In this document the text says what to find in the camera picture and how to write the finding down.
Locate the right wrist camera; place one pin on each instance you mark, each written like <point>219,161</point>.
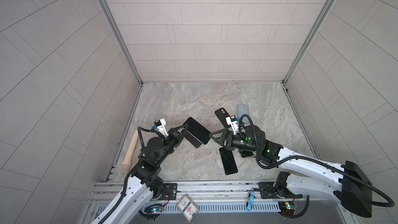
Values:
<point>233,122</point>

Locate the aluminium corner rail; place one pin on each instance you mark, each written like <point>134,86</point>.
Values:
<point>327,6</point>
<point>118,37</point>

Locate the circuit board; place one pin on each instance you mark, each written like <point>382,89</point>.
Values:
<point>154,209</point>
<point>287,208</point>

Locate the aluminium front rail frame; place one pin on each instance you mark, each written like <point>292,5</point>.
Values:
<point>210,196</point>

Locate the black phone case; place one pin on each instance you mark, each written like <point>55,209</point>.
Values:
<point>197,130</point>
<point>222,115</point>

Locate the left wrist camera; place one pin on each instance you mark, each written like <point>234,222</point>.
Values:
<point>160,126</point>

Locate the left circuit board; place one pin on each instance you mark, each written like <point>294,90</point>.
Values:
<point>154,209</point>

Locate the aluminium corner rail left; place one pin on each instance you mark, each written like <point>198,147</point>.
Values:
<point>118,37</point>

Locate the black phone middle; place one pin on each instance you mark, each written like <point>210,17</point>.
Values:
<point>228,161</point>

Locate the right circuit board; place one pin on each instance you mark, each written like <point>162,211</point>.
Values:
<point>287,208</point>

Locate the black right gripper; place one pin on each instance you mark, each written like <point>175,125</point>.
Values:
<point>223,141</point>

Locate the wooden rolling pin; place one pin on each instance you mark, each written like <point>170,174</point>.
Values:
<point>126,163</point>

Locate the black phone purple edge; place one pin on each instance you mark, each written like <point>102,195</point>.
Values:
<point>192,139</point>

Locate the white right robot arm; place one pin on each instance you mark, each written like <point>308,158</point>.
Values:
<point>302,175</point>

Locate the black phone right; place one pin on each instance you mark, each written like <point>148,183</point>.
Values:
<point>245,153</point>

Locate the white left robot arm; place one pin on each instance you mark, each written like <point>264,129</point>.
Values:
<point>142,182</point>

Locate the white label card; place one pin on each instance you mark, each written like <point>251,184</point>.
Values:
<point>187,208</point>

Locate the blue clip tag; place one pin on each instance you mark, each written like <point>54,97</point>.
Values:
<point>250,201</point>

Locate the aluminium corner rail right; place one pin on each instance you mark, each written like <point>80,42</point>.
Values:
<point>327,6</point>

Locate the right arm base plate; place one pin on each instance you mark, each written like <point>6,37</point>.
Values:
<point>275,190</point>

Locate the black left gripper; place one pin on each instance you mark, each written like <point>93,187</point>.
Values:
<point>174,137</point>

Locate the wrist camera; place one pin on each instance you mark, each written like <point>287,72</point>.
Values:
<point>160,126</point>
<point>233,122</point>

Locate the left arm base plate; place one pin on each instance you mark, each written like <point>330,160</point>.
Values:
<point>168,191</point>

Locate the light blue phone case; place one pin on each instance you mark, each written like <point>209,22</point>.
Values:
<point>242,109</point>

